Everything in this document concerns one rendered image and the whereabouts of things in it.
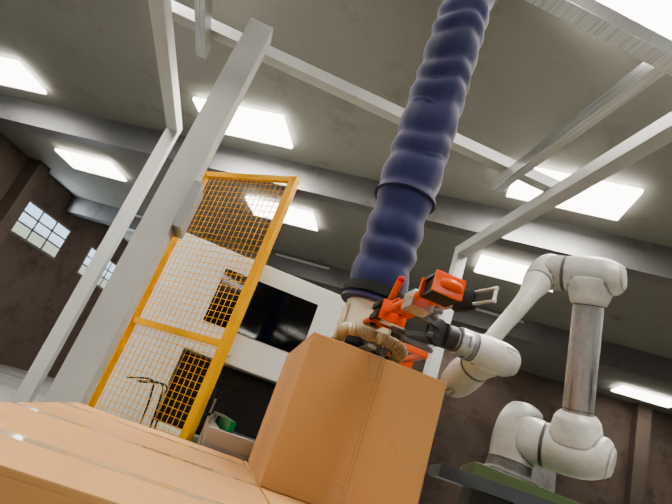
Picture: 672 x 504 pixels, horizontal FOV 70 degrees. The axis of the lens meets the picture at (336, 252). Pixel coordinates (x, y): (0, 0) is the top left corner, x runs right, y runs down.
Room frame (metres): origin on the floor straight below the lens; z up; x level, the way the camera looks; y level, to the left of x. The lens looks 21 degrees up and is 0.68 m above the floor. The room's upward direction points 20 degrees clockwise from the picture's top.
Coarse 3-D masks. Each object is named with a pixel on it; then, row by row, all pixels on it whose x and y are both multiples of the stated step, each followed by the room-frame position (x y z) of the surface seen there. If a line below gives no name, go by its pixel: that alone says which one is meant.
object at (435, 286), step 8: (440, 272) 0.98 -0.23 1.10; (424, 280) 1.05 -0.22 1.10; (432, 280) 1.02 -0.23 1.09; (440, 280) 0.98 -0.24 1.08; (456, 280) 0.99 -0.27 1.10; (464, 280) 0.99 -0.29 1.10; (424, 288) 1.06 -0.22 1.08; (432, 288) 0.98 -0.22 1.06; (440, 288) 0.98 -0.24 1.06; (464, 288) 0.99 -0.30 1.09; (424, 296) 1.04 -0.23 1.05; (432, 296) 1.02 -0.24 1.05; (440, 296) 1.00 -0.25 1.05; (448, 296) 0.99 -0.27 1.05; (456, 296) 0.99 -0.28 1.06; (440, 304) 1.05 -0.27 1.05; (448, 304) 1.04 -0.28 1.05
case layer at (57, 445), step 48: (0, 432) 0.83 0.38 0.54; (48, 432) 0.98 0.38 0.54; (96, 432) 1.21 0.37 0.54; (144, 432) 1.60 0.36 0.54; (0, 480) 0.65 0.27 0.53; (48, 480) 0.66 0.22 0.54; (96, 480) 0.74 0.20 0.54; (144, 480) 0.86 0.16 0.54; (192, 480) 1.03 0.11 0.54; (240, 480) 1.28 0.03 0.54
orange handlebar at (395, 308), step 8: (448, 280) 0.97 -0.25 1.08; (448, 288) 0.98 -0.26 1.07; (456, 288) 0.97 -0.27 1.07; (416, 296) 1.11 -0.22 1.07; (392, 304) 1.27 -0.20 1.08; (400, 304) 1.21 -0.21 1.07; (432, 304) 1.12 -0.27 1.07; (392, 312) 1.28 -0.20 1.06; (400, 312) 1.26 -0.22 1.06; (368, 320) 1.48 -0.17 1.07; (376, 328) 1.53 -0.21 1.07; (416, 352) 1.68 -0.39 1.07; (424, 352) 1.69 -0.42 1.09; (408, 360) 1.83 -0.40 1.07; (416, 360) 1.78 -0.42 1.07
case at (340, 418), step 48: (288, 384) 1.46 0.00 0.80; (336, 384) 1.31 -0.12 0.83; (384, 384) 1.32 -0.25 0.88; (432, 384) 1.33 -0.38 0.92; (288, 432) 1.30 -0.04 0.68; (336, 432) 1.31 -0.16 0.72; (384, 432) 1.32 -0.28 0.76; (432, 432) 1.34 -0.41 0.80; (288, 480) 1.30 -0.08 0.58; (336, 480) 1.31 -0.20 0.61; (384, 480) 1.33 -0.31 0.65
